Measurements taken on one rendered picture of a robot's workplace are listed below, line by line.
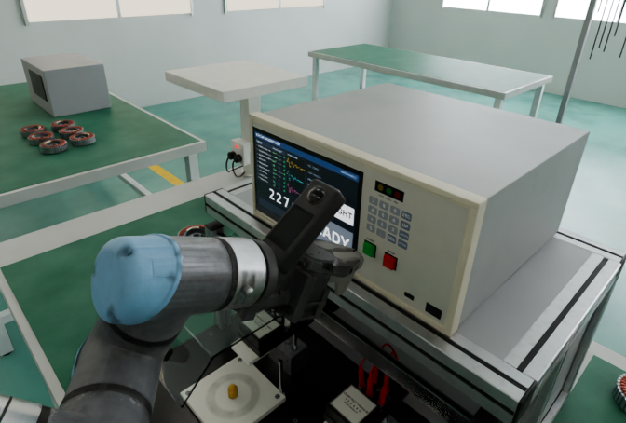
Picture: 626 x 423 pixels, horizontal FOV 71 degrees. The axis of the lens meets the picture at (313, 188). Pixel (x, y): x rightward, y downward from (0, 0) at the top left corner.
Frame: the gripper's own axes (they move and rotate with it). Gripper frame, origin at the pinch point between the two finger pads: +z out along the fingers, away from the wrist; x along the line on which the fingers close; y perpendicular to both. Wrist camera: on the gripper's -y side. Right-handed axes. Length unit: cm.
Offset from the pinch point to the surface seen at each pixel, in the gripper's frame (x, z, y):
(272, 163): -22.6, 0.3, -6.3
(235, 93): -80, 31, -15
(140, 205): -112, 30, 35
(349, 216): -4.3, 1.3, -4.0
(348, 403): 3.1, 8.7, 25.4
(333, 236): -7.3, 3.4, 0.5
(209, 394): -23.8, 4.9, 42.5
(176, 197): -109, 41, 29
